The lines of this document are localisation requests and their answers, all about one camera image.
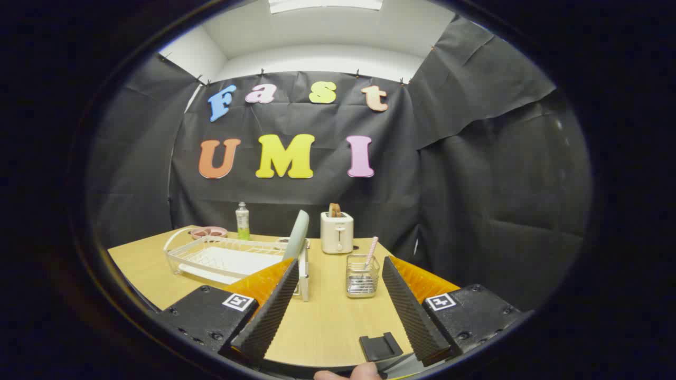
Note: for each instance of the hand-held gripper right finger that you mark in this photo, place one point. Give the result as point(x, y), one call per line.
point(412, 316)

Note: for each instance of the green liquid bottle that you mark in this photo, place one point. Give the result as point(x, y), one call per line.
point(242, 221)

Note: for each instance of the white divided food tray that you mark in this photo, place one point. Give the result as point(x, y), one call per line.
point(280, 240)

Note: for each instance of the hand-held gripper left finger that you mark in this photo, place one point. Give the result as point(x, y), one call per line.
point(269, 316)

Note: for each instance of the white rack drain tray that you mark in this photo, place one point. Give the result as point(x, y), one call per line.
point(232, 261)

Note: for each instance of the pink bowl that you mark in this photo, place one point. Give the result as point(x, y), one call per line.
point(208, 232)

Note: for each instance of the ceiling light panel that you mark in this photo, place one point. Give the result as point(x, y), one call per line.
point(325, 5)

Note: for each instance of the pale green plate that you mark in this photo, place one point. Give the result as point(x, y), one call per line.
point(298, 235)

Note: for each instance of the small black holder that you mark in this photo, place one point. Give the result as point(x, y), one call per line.
point(380, 347)

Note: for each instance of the white toaster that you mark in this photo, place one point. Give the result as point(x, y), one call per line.
point(337, 235)

